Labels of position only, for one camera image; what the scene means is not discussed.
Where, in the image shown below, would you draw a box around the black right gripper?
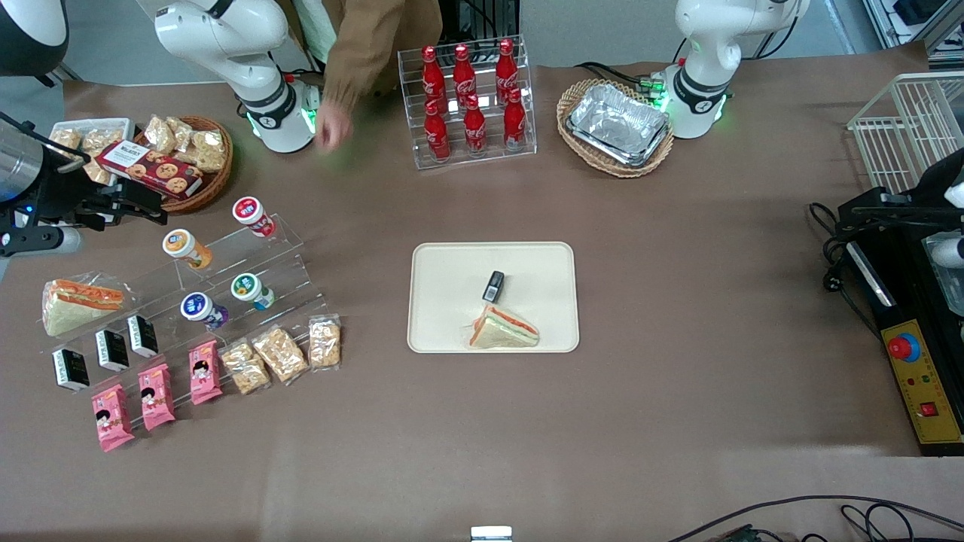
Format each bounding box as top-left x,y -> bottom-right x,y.
32,151 -> 169,231

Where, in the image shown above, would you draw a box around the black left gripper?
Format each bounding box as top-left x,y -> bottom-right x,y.
853,147 -> 964,226

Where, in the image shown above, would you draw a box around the green gum bottle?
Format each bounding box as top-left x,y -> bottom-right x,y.
230,273 -> 276,312

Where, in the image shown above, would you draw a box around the orange gum bottle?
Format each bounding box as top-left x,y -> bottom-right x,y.
163,229 -> 214,271

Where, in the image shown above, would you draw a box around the red gum bottle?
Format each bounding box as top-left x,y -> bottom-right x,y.
232,196 -> 276,239

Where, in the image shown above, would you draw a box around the blue gum bottle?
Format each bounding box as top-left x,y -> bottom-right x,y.
180,291 -> 228,330

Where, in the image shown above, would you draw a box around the cream plastic tray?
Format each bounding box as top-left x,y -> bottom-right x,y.
407,241 -> 581,355

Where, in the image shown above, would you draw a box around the wrapped sandwich on tray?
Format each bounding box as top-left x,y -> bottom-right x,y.
468,303 -> 541,351

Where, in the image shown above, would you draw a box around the person right hand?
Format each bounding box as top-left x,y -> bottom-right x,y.
313,101 -> 354,156

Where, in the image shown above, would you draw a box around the red cookie box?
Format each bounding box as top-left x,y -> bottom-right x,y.
96,140 -> 204,200

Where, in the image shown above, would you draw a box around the dark wicker basket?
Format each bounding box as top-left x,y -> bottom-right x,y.
134,115 -> 234,214

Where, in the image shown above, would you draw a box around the white plastic bin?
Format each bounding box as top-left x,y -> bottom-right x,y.
49,118 -> 135,186

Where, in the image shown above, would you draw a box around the wrapped triangle sandwich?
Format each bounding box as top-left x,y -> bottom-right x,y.
41,271 -> 130,338

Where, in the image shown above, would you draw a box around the clear acrylic stepped stand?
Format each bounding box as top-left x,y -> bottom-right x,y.
113,213 -> 329,355

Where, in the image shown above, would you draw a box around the black yellow control box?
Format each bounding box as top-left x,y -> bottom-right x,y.
837,188 -> 964,458

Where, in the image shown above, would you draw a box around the clear peanut brittle pack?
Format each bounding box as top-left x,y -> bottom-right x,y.
308,314 -> 342,371
220,339 -> 272,396
251,325 -> 310,386

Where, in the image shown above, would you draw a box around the stacked aluminium foil trays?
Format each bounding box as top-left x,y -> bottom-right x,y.
566,83 -> 671,168

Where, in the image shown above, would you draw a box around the red cola bottle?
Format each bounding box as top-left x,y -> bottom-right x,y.
463,94 -> 487,155
422,45 -> 445,103
503,89 -> 526,150
453,44 -> 477,99
495,39 -> 519,95
424,100 -> 451,163

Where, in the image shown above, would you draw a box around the light wicker basket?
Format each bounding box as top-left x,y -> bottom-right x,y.
557,78 -> 675,178

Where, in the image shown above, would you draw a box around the clear acrylic bottle rack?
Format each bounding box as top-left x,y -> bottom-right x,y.
398,34 -> 537,171

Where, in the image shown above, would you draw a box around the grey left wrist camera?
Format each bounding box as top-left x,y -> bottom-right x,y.
925,232 -> 964,270

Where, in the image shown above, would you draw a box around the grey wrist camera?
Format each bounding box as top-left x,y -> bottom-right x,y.
925,232 -> 964,270
0,224 -> 82,259

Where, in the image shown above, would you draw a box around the white wire basket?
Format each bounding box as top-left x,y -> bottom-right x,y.
847,72 -> 964,196

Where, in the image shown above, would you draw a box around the black cable with plug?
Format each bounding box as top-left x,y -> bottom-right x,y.
808,201 -> 856,296

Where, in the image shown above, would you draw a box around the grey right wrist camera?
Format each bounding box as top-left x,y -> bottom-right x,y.
0,224 -> 82,259

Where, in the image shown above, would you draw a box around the aluminium frame shelf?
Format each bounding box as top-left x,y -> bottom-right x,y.
862,0 -> 964,55

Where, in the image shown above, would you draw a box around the black floor cable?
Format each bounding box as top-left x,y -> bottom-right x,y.
667,495 -> 964,542

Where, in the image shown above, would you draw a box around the black left arm base cable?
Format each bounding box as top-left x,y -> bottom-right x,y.
576,60 -> 656,90

